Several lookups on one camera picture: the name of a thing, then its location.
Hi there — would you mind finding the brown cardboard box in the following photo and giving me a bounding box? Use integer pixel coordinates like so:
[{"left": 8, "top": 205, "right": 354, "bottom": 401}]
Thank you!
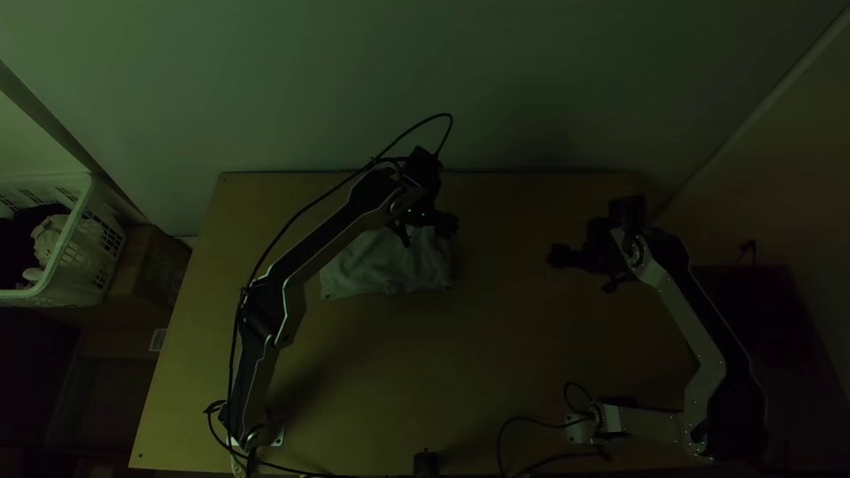
[{"left": 108, "top": 224, "right": 194, "bottom": 311}]

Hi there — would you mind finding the heap of clothes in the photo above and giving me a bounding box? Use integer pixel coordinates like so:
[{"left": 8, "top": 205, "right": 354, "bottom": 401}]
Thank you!
[{"left": 0, "top": 203, "right": 73, "bottom": 291}]

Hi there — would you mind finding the white t-shirt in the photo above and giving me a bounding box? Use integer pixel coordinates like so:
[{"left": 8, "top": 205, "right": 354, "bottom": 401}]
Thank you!
[{"left": 318, "top": 225, "right": 457, "bottom": 301}]

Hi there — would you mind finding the white laundry basket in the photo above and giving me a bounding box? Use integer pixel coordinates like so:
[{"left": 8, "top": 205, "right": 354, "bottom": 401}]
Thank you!
[{"left": 0, "top": 172, "right": 128, "bottom": 309}]

